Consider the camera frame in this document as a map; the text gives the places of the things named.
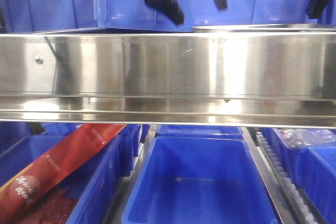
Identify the silver metal tray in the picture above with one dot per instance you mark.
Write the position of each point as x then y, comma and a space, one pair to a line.
301, 27

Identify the large blue upper crate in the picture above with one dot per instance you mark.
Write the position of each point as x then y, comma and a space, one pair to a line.
135, 15

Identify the blue upper left crate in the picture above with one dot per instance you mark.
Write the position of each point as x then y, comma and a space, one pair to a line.
23, 16

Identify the blue rear center bin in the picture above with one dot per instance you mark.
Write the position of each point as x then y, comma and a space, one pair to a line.
201, 131

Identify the blue bin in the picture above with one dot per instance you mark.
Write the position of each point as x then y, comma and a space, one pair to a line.
201, 131
198, 180
82, 197
311, 169

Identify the clear plastic bag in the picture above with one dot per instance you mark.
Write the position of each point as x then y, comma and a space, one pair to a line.
303, 138

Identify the blue right lower bin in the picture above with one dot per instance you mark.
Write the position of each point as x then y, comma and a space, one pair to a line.
311, 169

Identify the blue center lower bin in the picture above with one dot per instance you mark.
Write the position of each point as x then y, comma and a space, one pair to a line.
198, 180

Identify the white roller track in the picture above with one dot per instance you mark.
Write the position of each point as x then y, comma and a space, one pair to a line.
295, 203

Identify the blue left lower bin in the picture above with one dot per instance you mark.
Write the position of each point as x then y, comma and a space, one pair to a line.
82, 197

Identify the red printed package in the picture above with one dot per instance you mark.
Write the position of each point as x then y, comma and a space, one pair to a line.
30, 184

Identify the stainless steel shelf rail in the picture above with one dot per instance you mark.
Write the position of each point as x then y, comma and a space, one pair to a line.
246, 78

